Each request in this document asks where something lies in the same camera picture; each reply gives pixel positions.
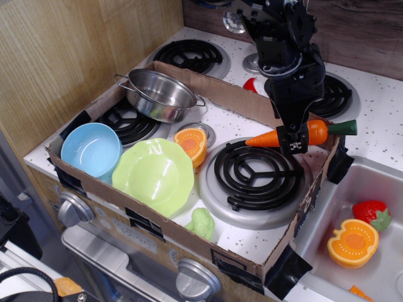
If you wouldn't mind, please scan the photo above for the orange half on stove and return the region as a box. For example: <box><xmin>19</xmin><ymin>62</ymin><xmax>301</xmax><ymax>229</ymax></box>
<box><xmin>174</xmin><ymin>128</ymin><xmax>207</xmax><ymax>168</ymax></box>

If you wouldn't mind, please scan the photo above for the silver oven knob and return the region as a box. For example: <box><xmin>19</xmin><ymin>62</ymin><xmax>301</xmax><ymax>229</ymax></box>
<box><xmin>176</xmin><ymin>258</ymin><xmax>222</xmax><ymax>301</ymax></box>
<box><xmin>57</xmin><ymin>191</ymin><xmax>95</xmax><ymax>228</ymax></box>

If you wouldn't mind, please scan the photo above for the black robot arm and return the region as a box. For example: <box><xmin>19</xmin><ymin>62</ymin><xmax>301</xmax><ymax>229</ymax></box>
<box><xmin>183</xmin><ymin>1</ymin><xmax>326</xmax><ymax>155</ymax></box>

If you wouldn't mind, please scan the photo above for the silver metal pot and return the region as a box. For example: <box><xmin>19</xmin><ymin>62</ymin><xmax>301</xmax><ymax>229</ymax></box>
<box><xmin>113</xmin><ymin>69</ymin><xmax>206</xmax><ymax>123</ymax></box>

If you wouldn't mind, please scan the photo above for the black burner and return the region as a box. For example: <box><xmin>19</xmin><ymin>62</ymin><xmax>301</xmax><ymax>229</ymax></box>
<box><xmin>147</xmin><ymin>39</ymin><xmax>231</xmax><ymax>79</ymax></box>
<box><xmin>96</xmin><ymin>98</ymin><xmax>171</xmax><ymax>149</ymax></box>
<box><xmin>198</xmin><ymin>138</ymin><xmax>313</xmax><ymax>230</ymax></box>
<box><xmin>309</xmin><ymin>72</ymin><xmax>361</xmax><ymax>123</ymax></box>

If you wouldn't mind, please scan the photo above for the orange toy piece in sink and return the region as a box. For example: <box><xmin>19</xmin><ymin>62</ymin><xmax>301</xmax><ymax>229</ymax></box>
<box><xmin>349</xmin><ymin>285</ymin><xmax>374</xmax><ymax>302</ymax></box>

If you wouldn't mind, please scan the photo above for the front left black burner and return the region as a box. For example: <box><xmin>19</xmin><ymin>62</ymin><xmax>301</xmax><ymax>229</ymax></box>
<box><xmin>96</xmin><ymin>98</ymin><xmax>171</xmax><ymax>149</ymax></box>

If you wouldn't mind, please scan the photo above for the left silver oven knob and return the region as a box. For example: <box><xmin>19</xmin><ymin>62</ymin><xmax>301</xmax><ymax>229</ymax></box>
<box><xmin>57</xmin><ymin>191</ymin><xmax>95</xmax><ymax>228</ymax></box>

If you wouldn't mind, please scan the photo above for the orange half in sink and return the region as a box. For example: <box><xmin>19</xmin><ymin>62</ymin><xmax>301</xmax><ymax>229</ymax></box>
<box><xmin>327</xmin><ymin>219</ymin><xmax>380</xmax><ymax>269</ymax></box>

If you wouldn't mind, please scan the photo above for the silver slotted ladle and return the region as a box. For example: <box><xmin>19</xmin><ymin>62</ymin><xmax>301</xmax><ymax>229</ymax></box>
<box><xmin>222</xmin><ymin>11</ymin><xmax>245</xmax><ymax>34</ymax></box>

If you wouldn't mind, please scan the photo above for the light green plastic plate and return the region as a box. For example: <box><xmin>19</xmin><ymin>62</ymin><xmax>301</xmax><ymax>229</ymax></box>
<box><xmin>112</xmin><ymin>138</ymin><xmax>194</xmax><ymax>218</ymax></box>

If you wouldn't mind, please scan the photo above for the back right black burner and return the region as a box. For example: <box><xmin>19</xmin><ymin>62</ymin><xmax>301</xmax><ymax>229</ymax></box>
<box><xmin>309</xmin><ymin>72</ymin><xmax>361</xmax><ymax>123</ymax></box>

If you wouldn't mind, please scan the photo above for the silver metal sink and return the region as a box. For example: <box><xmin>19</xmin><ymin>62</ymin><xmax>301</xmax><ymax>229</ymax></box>
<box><xmin>295</xmin><ymin>157</ymin><xmax>402</xmax><ymax>301</ymax></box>

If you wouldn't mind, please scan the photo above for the front right black burner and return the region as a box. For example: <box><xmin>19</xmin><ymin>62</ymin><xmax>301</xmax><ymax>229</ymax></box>
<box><xmin>198</xmin><ymin>138</ymin><xmax>313</xmax><ymax>230</ymax></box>

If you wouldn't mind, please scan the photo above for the red white toy mushroom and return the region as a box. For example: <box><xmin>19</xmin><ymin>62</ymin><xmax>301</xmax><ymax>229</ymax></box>
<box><xmin>243</xmin><ymin>77</ymin><xmax>268</xmax><ymax>98</ymax></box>

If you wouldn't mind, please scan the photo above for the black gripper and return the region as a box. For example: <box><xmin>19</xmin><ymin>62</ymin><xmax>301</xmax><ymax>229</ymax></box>
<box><xmin>263</xmin><ymin>59</ymin><xmax>325</xmax><ymax>156</ymax></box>

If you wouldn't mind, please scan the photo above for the black cable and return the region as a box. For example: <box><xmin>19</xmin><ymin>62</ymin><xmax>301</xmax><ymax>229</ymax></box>
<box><xmin>0</xmin><ymin>267</ymin><xmax>59</xmax><ymax>302</ymax></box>

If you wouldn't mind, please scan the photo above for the orange toy carrot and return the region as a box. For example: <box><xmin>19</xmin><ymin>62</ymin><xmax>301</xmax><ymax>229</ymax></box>
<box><xmin>245</xmin><ymin>120</ymin><xmax>358</xmax><ymax>147</ymax></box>

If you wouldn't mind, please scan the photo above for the back left black burner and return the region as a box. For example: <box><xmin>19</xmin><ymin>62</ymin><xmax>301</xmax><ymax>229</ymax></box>
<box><xmin>147</xmin><ymin>39</ymin><xmax>231</xmax><ymax>79</ymax></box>

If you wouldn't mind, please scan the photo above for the silver stovetop knob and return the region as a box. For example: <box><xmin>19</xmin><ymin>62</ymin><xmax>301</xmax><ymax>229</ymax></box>
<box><xmin>242</xmin><ymin>53</ymin><xmax>260</xmax><ymax>75</ymax></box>

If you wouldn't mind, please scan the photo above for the right silver oven knob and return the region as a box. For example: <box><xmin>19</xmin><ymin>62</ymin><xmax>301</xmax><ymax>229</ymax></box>
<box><xmin>176</xmin><ymin>258</ymin><xmax>222</xmax><ymax>301</ymax></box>

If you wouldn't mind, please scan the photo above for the silver oven door handle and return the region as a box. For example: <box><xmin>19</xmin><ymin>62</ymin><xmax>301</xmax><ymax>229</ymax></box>
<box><xmin>62</xmin><ymin>225</ymin><xmax>184</xmax><ymax>301</ymax></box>

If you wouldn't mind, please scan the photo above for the green toy broccoli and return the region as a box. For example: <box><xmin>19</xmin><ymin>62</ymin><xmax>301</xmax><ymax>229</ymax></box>
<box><xmin>185</xmin><ymin>208</ymin><xmax>215</xmax><ymax>241</ymax></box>

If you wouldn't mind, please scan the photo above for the light blue plastic bowl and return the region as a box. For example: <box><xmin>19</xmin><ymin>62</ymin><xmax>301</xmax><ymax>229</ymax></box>
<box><xmin>60</xmin><ymin>123</ymin><xmax>123</xmax><ymax>185</ymax></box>

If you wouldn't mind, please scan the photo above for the red toy strawberry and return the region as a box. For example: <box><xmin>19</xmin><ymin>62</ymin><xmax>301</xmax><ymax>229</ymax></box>
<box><xmin>352</xmin><ymin>200</ymin><xmax>392</xmax><ymax>232</ymax></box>

